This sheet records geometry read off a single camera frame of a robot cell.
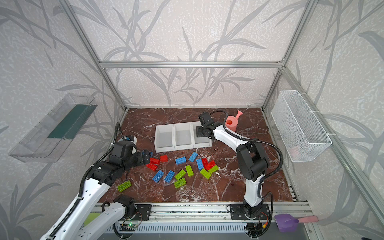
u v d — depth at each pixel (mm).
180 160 909
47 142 636
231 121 992
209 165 864
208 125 716
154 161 886
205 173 854
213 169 879
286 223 707
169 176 843
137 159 666
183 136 1027
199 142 945
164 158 899
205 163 889
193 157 937
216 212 753
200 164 889
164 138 937
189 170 865
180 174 866
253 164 495
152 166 881
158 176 845
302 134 616
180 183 825
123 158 557
